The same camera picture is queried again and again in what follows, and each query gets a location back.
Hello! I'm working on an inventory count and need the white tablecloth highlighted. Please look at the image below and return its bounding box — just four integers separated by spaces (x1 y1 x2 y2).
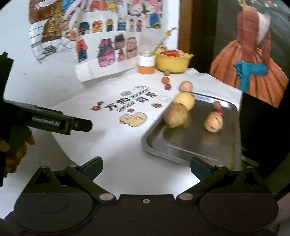
55 69 242 196

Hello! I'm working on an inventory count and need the orange dress lady painting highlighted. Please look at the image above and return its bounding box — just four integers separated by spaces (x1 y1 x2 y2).
209 1 289 107

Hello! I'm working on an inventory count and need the left hand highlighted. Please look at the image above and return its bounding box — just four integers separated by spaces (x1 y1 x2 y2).
1 135 35 174

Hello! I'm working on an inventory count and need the yellow plastic bowl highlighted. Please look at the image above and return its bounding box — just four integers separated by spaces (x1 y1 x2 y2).
155 50 194 74

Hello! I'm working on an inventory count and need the brown potato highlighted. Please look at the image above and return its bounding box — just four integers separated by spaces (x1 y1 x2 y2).
163 102 189 128

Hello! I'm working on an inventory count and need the cartoon bear poster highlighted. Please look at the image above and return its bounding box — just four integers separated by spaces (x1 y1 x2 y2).
28 1 162 67

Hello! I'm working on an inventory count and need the yellow flower twig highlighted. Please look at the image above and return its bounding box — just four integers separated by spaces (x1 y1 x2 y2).
153 27 177 53

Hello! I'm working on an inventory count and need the silver metal tray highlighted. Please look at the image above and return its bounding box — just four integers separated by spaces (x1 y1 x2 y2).
142 93 243 171

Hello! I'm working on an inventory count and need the small tangerine on cloth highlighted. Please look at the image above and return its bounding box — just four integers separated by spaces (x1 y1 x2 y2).
161 76 170 84

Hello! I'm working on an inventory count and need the red packet in bowl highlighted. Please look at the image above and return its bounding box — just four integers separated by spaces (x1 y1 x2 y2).
160 50 184 57

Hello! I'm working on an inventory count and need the pale round fruit on cloth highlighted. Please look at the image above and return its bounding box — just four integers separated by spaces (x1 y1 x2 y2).
178 81 193 92

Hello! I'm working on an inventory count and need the orange white cup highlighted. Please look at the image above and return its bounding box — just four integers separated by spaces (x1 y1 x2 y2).
138 51 156 75

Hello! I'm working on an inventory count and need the yellow orange fruit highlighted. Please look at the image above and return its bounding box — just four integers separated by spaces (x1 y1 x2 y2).
173 92 195 110

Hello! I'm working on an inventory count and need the house stickers sheet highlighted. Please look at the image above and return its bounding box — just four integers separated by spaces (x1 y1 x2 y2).
75 11 146 82

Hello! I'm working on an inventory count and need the brown wooden frame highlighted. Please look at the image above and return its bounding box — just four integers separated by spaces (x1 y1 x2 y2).
178 0 193 54

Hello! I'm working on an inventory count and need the round beige striped fruit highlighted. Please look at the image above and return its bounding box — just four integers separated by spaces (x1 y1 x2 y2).
204 111 224 133

